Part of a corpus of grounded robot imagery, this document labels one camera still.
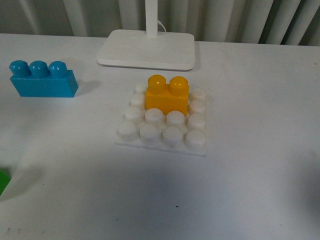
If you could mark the blue three-stud block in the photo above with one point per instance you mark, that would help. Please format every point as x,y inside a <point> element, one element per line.
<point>41,80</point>

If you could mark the white desk lamp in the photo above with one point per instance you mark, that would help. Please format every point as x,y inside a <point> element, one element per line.
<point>149,49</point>

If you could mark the green two-stud block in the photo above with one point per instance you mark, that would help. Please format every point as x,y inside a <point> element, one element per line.
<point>4,181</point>

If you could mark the white studded base plate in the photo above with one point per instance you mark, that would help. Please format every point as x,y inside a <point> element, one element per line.
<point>172,132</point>

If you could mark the yellow two-stud block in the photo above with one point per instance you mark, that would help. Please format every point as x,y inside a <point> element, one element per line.
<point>167,97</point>

